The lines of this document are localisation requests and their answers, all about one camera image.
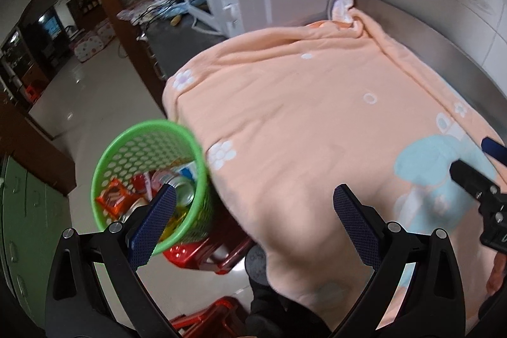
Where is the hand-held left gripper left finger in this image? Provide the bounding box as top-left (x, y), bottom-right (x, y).
top-left (44, 183), bottom-right (187, 338)

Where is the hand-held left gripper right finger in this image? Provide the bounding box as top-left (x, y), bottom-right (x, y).
top-left (331, 183), bottom-right (466, 338)

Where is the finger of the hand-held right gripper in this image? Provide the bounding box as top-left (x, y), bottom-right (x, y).
top-left (449, 160), bottom-right (500, 204)
top-left (481, 137), bottom-right (507, 160)

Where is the yellow plastic wrapper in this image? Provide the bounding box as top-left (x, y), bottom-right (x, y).
top-left (160, 203), bottom-right (193, 241)

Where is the red drink can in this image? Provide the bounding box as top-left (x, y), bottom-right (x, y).
top-left (131, 172), bottom-right (155, 202)

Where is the silver drink can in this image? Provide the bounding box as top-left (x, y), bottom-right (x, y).
top-left (158, 175), bottom-right (196, 206)

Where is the orange snack wrapper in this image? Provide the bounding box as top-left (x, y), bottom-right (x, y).
top-left (95, 178), bottom-right (133, 220)

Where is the white blue milk carton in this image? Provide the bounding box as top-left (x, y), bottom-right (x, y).
top-left (172, 162), bottom-right (197, 180)

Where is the green plastic basket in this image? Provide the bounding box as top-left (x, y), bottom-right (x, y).
top-left (91, 119), bottom-right (216, 257)

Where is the person's right hand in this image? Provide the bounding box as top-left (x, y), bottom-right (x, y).
top-left (486, 253), bottom-right (507, 297)

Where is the red plastic stool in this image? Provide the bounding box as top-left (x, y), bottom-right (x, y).
top-left (170, 296), bottom-right (254, 338)
top-left (162, 235), bottom-right (254, 275)

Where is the black round disc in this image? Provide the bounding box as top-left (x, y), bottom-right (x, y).
top-left (243, 245), bottom-right (272, 285)

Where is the dark cloth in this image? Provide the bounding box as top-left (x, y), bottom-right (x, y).
top-left (247, 280), bottom-right (331, 338)

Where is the green cabinet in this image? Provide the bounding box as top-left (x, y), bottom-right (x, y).
top-left (0, 156), bottom-right (74, 323)

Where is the peach printed blanket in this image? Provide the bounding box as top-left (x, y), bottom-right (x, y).
top-left (162, 9), bottom-right (507, 328)

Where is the small red stool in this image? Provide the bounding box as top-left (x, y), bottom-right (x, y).
top-left (22, 85), bottom-right (42, 103)

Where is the floral storage box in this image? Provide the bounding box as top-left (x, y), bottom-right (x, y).
top-left (95, 19), bottom-right (117, 41)
top-left (75, 35), bottom-right (107, 63)

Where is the white cloth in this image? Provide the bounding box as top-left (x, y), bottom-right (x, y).
top-left (331, 0), bottom-right (355, 24)

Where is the dark display cabinet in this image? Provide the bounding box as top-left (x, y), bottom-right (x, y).
top-left (0, 25), bottom-right (52, 93)

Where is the blue cloth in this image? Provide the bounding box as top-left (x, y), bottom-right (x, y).
top-left (166, 0), bottom-right (207, 16)

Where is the television screen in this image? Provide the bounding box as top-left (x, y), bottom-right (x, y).
top-left (37, 15), bottom-right (60, 34)

